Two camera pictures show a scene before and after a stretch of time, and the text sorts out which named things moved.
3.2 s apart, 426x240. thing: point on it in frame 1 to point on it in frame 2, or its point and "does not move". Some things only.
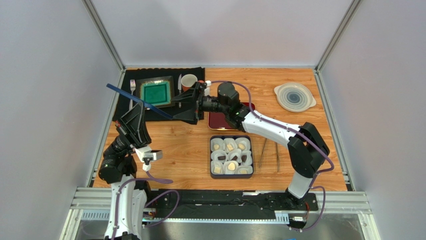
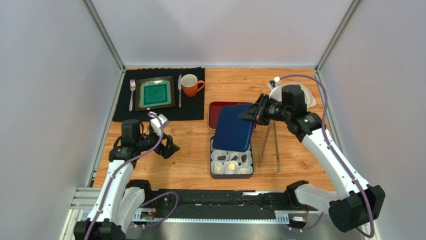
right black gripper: (197, 102) to (261, 110)
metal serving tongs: (278, 161) does not move
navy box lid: (145, 104) to (233, 132)
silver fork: (132, 87) does not move
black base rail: (161, 204) does not move
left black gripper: (131, 120) to (166, 152)
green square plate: (158, 91) does not move
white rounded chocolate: (231, 166) does not move
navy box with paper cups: (231, 156) does not move
